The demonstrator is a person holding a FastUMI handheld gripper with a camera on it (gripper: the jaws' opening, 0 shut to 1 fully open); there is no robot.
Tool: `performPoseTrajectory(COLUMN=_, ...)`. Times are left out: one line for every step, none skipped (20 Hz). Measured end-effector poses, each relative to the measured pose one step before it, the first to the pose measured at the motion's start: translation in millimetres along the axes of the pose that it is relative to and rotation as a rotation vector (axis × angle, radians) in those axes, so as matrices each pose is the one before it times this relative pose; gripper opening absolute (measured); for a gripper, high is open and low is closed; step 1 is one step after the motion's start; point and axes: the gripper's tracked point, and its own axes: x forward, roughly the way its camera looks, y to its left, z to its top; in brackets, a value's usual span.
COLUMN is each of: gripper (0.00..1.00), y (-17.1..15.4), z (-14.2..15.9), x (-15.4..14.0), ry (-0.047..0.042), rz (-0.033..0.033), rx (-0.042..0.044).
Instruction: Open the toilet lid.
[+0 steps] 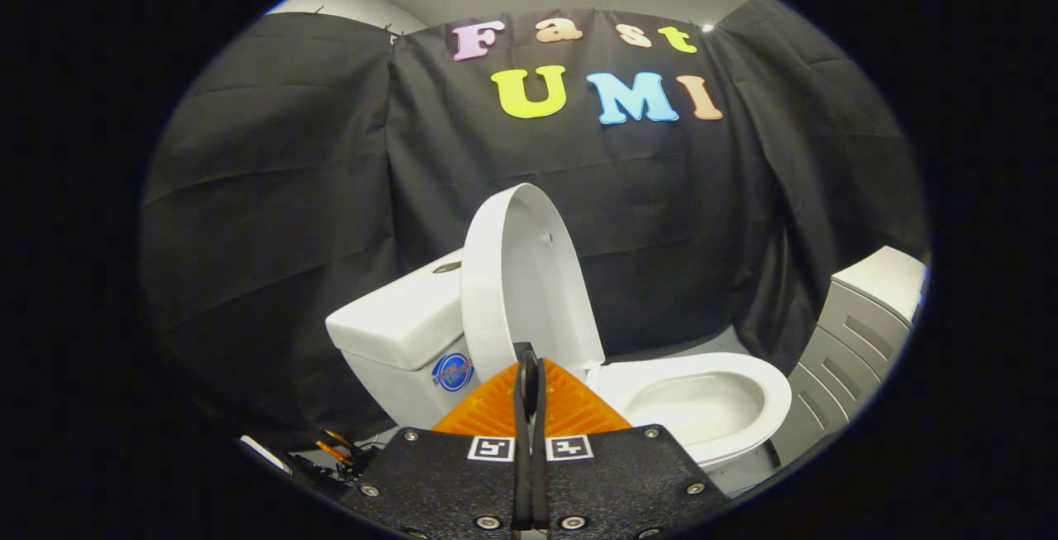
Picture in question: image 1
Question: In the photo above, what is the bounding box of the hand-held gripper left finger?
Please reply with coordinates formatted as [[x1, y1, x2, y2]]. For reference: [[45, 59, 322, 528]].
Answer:
[[343, 342, 534, 540]]

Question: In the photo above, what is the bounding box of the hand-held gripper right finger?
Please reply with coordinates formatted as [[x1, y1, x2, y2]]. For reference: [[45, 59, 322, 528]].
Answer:
[[531, 356, 732, 540]]

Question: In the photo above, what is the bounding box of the white toilet lid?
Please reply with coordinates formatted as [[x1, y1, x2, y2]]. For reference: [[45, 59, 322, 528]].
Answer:
[[460, 183, 607, 384]]

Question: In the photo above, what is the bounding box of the white ceramic toilet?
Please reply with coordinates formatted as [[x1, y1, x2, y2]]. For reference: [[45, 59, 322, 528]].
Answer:
[[325, 249, 793, 498]]

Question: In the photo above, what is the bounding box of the white toilet seat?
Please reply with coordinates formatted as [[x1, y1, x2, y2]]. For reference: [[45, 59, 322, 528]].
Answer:
[[585, 352, 793, 466]]

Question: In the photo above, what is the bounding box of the orange and black tool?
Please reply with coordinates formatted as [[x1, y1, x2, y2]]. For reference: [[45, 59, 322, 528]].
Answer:
[[314, 428, 366, 480]]

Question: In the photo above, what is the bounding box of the white ceramic tank cover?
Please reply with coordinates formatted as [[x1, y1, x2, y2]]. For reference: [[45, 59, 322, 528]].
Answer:
[[325, 249, 469, 372]]

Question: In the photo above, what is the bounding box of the small white device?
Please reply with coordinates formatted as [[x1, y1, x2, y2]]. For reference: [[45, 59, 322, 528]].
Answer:
[[240, 435, 293, 475]]

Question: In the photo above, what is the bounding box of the white drawer cabinet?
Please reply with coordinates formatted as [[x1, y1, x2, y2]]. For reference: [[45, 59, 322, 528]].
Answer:
[[769, 246, 928, 466]]

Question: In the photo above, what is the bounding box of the black backdrop cloth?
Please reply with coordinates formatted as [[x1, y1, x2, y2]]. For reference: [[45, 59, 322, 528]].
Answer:
[[136, 0, 931, 446]]

